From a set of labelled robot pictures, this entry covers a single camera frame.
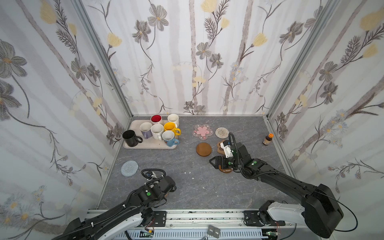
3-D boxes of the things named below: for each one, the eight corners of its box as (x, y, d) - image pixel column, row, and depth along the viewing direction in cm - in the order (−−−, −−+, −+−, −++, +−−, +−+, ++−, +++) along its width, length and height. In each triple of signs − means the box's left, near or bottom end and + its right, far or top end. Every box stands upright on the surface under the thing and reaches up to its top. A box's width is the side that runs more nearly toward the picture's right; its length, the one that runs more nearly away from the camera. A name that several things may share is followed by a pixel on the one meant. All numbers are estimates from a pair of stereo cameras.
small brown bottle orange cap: (266, 147, 105) (270, 140, 98) (261, 143, 107) (265, 136, 100) (270, 142, 107) (275, 136, 101) (266, 139, 109) (270, 132, 103)
